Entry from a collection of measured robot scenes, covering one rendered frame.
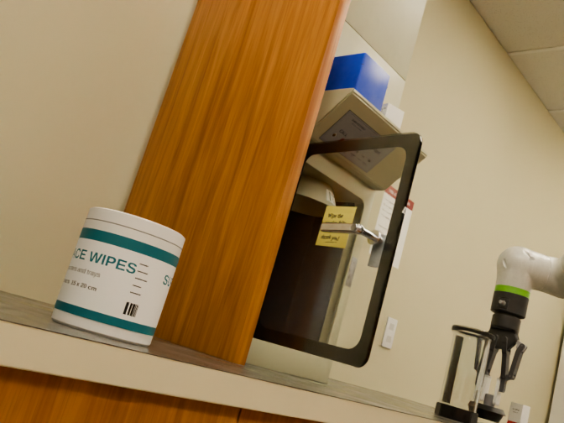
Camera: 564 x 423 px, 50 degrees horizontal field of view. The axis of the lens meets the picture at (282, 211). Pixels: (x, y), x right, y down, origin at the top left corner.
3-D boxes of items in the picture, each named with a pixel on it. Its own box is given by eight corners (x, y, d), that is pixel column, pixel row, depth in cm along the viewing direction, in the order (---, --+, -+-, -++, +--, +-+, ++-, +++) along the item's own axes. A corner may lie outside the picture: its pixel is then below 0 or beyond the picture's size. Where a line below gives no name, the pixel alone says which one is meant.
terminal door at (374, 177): (248, 336, 117) (304, 145, 126) (366, 370, 94) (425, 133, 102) (244, 335, 117) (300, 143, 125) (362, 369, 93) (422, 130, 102)
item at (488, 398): (462, 412, 161) (467, 387, 162) (476, 416, 167) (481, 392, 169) (496, 422, 155) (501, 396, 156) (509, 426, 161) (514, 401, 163)
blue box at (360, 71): (316, 94, 129) (327, 57, 131) (343, 116, 136) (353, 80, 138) (355, 91, 122) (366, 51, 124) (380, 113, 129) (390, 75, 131)
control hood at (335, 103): (295, 133, 126) (309, 91, 128) (378, 191, 149) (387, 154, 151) (340, 132, 118) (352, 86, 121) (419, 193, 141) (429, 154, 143)
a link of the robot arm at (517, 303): (535, 303, 169) (502, 297, 175) (519, 292, 161) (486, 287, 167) (530, 324, 168) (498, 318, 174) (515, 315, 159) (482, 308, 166)
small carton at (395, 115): (368, 130, 140) (373, 107, 141) (383, 138, 142) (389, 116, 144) (382, 127, 136) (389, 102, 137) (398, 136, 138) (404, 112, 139)
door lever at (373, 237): (337, 242, 107) (341, 228, 108) (378, 245, 100) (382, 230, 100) (316, 232, 104) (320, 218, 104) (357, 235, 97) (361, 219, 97)
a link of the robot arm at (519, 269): (495, 245, 177) (509, 238, 166) (539, 257, 176) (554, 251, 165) (485, 291, 174) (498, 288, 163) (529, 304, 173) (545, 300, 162)
